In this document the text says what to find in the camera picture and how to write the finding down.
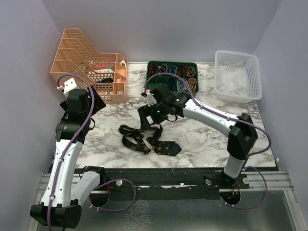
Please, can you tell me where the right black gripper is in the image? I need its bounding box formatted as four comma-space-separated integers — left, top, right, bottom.
138, 101, 169, 131

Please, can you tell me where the black floral necktie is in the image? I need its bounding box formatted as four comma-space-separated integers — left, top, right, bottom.
118, 125, 182, 156

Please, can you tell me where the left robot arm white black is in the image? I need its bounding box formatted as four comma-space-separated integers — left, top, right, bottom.
30, 86, 106, 229

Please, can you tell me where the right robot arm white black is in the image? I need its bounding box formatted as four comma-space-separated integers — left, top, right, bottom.
138, 83, 258, 188

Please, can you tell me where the green compartment tray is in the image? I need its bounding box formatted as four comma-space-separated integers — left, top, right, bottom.
144, 61, 199, 95

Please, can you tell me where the orange plastic file organizer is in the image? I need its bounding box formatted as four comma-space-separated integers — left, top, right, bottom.
50, 28, 128, 104

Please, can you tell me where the white plastic basket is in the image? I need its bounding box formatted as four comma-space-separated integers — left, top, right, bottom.
214, 50, 263, 103

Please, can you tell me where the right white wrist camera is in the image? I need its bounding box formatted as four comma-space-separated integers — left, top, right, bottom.
141, 90, 157, 106

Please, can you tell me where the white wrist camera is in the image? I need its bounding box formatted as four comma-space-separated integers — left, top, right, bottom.
141, 90, 157, 106
57, 78, 79, 93

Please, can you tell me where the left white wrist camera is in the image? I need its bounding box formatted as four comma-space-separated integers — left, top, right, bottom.
57, 78, 79, 93

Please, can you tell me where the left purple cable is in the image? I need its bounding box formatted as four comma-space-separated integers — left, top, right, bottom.
47, 73, 96, 231

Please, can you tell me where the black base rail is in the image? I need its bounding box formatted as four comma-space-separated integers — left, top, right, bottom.
75, 166, 249, 201

